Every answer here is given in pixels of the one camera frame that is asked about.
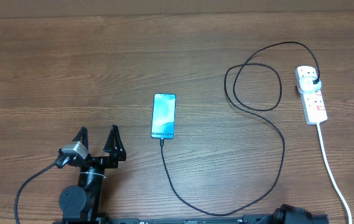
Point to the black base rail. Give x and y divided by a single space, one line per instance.
245 219

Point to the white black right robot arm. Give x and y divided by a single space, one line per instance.
287 214

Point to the white power strip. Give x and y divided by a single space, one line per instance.
312 103

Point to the Samsung Galaxy smartphone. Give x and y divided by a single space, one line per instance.
163 116

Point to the white charger plug adapter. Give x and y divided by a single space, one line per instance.
306 85

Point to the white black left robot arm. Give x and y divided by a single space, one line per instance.
81 203

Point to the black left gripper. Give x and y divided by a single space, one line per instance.
112 155

